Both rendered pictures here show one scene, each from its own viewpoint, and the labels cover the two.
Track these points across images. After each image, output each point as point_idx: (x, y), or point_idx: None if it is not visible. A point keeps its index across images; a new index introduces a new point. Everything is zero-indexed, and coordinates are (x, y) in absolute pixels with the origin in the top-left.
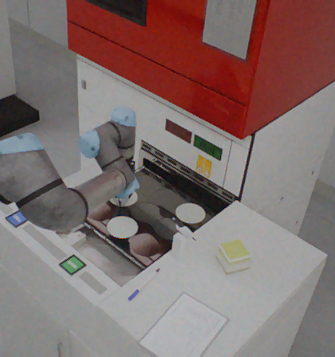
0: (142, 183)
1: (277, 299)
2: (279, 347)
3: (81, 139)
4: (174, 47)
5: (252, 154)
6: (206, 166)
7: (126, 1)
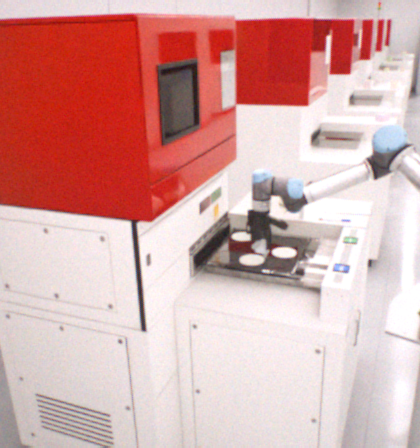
0: (227, 257)
1: None
2: None
3: (301, 184)
4: (212, 128)
5: None
6: (217, 210)
7: (186, 118)
